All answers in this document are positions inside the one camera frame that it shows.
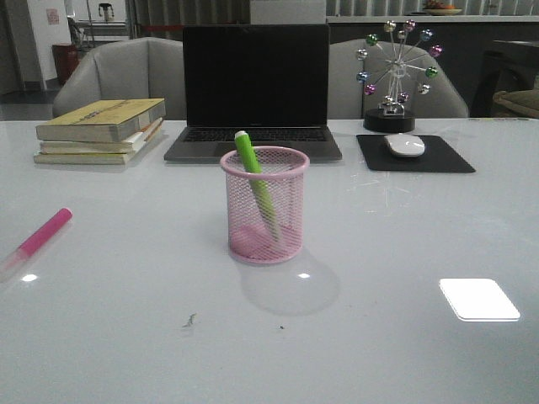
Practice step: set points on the green highlighter pen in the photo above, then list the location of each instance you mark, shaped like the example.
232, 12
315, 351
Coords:
252, 168

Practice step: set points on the pink highlighter pen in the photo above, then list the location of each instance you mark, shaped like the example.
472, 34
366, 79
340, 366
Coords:
22, 253

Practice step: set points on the pink mesh pen holder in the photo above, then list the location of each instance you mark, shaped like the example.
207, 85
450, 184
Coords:
248, 237

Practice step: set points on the grey open laptop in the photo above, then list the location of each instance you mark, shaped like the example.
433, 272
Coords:
270, 80

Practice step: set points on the white computer mouse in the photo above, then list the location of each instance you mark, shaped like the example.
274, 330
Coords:
404, 145

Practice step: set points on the middle cream book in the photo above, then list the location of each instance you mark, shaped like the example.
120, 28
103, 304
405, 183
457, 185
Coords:
132, 144

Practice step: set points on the cream book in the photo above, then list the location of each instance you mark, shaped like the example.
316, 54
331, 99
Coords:
132, 144
100, 158

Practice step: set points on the right grey armchair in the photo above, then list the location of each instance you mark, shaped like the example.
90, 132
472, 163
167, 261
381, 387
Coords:
347, 101

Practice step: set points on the grey armchair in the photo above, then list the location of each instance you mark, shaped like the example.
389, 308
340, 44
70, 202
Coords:
140, 68
347, 101

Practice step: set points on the black mouse pad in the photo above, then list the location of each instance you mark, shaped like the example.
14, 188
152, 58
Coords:
438, 157

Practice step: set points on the top yellow book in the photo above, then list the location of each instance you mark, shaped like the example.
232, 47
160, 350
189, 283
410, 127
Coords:
103, 120

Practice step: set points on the left grey armchair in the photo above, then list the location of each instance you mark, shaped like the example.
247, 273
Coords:
140, 68

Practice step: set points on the ferris wheel desk toy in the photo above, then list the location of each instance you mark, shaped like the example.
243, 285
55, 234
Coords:
391, 114

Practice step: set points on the bottom cream book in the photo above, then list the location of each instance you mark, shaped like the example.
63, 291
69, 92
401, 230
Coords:
100, 158

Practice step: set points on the red trash bin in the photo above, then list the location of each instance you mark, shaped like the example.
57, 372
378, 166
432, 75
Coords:
66, 60

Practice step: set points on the fruit bowl on counter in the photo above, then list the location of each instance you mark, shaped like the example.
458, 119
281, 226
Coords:
438, 8

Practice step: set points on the olive cushion at right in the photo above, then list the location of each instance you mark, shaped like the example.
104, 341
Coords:
522, 103

